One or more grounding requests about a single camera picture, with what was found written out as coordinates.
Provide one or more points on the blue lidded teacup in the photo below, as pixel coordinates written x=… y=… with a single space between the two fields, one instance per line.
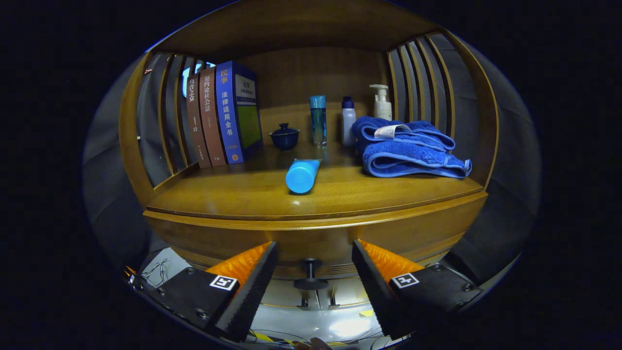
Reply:
x=285 y=138

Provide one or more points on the clear blue bottle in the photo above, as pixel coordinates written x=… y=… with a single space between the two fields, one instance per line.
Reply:
x=319 y=124

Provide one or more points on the folded blue towel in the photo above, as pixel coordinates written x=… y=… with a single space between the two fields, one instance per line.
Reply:
x=408 y=155

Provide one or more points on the wooden countertop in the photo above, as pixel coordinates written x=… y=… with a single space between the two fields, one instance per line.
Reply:
x=243 y=194

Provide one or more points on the white bottle with blue cap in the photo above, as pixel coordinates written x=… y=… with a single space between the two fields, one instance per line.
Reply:
x=348 y=124

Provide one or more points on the dark brown book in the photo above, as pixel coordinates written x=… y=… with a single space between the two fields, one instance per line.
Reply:
x=197 y=126

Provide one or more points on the wooden drawer with black knob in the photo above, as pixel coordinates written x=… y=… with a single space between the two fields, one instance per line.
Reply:
x=316 y=238

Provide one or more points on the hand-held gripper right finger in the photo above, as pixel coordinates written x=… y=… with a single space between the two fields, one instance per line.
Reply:
x=374 y=291

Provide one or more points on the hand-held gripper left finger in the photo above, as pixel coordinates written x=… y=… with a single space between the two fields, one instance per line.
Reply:
x=250 y=291

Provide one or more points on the white pump bottle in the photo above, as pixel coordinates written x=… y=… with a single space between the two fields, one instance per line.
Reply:
x=382 y=107

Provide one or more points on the wooden cabinet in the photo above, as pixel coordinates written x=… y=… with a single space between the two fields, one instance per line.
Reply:
x=311 y=73

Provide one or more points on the light blue tube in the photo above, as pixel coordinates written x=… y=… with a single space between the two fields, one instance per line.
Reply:
x=301 y=177

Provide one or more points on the thick blue book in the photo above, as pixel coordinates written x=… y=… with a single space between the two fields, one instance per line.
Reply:
x=233 y=116

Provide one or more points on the reddish brown book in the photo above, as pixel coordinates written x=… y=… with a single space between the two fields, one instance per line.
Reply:
x=212 y=121

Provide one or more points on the wooden cabinet door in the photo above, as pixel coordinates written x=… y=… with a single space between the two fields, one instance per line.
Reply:
x=286 y=295
x=347 y=292

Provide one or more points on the yellow tape piece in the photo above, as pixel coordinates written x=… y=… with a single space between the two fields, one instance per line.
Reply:
x=366 y=313

